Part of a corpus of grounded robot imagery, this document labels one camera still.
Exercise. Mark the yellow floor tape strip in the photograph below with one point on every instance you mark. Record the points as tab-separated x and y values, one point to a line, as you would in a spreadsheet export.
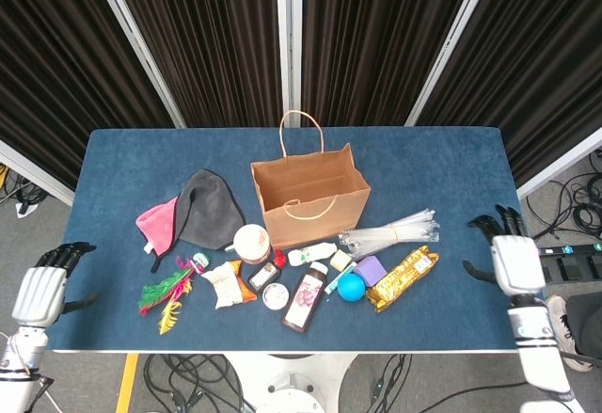
127	385

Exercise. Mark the blue ball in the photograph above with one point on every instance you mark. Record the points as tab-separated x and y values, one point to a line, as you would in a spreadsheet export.
351	288

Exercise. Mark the brown paper bag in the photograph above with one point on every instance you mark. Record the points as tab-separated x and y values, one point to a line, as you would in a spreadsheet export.
320	229

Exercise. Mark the black trouser leg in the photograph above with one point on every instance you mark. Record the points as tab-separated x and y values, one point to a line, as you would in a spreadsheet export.
588	323

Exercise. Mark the colourful feather shuttlecock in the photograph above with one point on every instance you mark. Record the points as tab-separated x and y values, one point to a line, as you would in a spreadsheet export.
157	293

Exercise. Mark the purple foam cube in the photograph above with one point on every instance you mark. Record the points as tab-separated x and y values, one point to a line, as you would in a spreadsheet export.
369	272

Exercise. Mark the black pleated partition panel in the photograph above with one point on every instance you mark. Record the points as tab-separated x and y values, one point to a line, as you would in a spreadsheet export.
376	32
211	32
47	55
541	55

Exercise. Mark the bundle of clear straws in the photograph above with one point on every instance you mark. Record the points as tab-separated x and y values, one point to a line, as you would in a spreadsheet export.
390	234

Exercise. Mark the small white bottle green print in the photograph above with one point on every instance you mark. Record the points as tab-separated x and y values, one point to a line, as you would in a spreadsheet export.
310	253

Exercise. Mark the clear jar of rubber bands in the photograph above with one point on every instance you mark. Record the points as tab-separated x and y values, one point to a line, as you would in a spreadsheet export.
251	241

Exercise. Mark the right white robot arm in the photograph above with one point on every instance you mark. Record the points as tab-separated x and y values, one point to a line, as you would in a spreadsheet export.
533	333

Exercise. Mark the grey and pink microfiber cloth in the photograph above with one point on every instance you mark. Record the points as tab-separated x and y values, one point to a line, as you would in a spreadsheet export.
211	211

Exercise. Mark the yellow sponge cube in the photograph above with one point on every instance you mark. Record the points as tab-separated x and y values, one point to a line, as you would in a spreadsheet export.
341	260

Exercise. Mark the dark juice bottle grape label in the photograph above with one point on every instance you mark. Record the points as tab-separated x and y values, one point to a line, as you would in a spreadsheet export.
303	302

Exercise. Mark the teal white marker black cap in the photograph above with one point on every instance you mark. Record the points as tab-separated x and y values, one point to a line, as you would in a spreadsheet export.
335	283

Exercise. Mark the white orange snack packet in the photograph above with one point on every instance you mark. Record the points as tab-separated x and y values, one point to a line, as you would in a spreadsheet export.
226	286

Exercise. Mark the black ink bottle red cap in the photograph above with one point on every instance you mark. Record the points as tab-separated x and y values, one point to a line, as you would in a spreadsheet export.
263	276

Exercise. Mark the small clear tub silver pins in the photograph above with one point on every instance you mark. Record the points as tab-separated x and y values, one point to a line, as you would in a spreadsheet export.
276	296

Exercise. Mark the gold foil biscuit package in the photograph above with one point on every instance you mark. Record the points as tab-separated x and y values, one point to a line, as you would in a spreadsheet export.
400	281

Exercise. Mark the blue felt table mat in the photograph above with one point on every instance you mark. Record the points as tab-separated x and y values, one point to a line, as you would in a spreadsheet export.
447	173

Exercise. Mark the white sneaker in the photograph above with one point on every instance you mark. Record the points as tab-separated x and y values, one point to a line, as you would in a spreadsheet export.
559	323

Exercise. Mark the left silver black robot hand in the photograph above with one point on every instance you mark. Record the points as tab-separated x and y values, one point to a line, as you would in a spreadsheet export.
40	295

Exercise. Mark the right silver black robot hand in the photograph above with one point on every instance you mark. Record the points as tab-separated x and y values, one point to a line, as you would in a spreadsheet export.
517	265

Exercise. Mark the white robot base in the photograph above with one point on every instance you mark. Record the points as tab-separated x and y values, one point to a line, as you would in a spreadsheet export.
291	385

